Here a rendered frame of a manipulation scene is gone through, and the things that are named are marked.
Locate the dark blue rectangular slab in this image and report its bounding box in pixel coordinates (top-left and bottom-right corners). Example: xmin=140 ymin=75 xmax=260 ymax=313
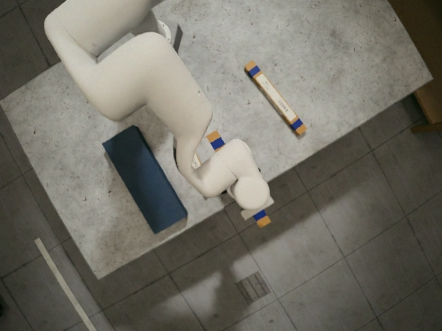
xmin=102 ymin=125 xmax=188 ymax=235

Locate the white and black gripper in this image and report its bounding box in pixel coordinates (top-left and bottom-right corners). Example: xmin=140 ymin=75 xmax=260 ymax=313
xmin=221 ymin=186 xmax=235 ymax=199

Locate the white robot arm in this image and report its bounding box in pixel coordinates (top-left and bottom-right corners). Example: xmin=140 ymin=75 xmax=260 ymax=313
xmin=44 ymin=0 xmax=274 ymax=219

